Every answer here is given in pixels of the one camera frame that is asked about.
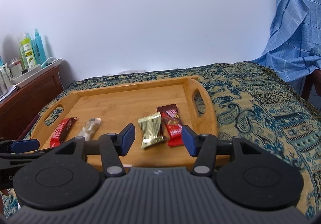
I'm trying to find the red wafer bar wrapper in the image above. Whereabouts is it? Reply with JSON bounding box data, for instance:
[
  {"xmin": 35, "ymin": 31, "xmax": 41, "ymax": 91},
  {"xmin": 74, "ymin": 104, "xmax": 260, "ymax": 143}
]
[{"xmin": 50, "ymin": 117, "xmax": 77, "ymax": 148}]

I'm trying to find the nougat nut candy packet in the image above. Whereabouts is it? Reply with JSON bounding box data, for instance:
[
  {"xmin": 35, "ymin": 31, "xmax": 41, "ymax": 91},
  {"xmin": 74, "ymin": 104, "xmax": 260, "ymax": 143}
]
[{"xmin": 77, "ymin": 118, "xmax": 101, "ymax": 141}]

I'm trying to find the red chocolate bar long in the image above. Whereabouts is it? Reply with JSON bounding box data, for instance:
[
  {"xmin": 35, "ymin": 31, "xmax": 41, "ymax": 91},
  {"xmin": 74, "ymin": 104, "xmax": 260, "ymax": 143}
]
[{"xmin": 157, "ymin": 104, "xmax": 184, "ymax": 147}]

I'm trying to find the gold foil snack packet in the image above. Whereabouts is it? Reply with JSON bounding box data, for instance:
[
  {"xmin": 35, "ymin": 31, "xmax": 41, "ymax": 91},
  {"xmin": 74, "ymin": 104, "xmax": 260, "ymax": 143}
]
[{"xmin": 138, "ymin": 112, "xmax": 164, "ymax": 149}]

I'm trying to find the dark wooden cabinet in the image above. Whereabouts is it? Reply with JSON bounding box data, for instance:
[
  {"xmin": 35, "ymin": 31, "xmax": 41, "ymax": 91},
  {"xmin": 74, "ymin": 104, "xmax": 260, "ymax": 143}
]
[{"xmin": 1, "ymin": 66, "xmax": 63, "ymax": 140}]

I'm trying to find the paisley patterned table cloth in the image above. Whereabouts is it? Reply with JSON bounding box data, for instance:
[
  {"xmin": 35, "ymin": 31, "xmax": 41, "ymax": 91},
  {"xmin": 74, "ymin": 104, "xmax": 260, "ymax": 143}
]
[{"xmin": 1, "ymin": 62, "xmax": 320, "ymax": 223}]

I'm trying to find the white plastic tray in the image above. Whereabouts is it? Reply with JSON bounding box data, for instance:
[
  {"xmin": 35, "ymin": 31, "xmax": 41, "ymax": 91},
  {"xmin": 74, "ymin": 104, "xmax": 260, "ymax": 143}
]
[{"xmin": 11, "ymin": 57, "xmax": 62, "ymax": 89}]

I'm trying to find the pale green bottle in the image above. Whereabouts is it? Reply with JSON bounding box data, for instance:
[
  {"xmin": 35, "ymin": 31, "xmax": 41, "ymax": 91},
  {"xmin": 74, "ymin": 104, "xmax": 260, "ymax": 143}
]
[{"xmin": 18, "ymin": 37, "xmax": 29, "ymax": 69}]

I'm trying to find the glass jar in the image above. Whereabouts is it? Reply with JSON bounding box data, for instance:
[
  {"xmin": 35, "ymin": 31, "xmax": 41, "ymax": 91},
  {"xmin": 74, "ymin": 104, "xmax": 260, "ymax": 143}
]
[{"xmin": 9, "ymin": 57, "xmax": 24, "ymax": 77}]

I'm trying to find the teal spray bottle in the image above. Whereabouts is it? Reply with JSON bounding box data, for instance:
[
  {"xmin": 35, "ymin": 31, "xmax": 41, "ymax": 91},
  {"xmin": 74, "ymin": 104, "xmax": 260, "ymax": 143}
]
[{"xmin": 34, "ymin": 29, "xmax": 47, "ymax": 64}]

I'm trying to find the wooden serving tray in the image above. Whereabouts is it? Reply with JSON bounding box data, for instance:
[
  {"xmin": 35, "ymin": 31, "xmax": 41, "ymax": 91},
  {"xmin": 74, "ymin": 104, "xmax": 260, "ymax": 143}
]
[{"xmin": 31, "ymin": 76, "xmax": 218, "ymax": 167}]

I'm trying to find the lime green spray bottle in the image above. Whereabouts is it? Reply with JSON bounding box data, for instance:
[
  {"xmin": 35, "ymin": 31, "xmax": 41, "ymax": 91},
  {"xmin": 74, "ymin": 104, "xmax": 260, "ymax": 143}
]
[{"xmin": 22, "ymin": 33, "xmax": 37, "ymax": 68}]

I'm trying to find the blue checked cloth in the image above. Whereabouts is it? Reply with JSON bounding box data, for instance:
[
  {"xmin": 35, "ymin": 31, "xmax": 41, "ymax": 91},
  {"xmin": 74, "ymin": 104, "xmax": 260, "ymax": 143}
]
[{"xmin": 254, "ymin": 0, "xmax": 320, "ymax": 83}]

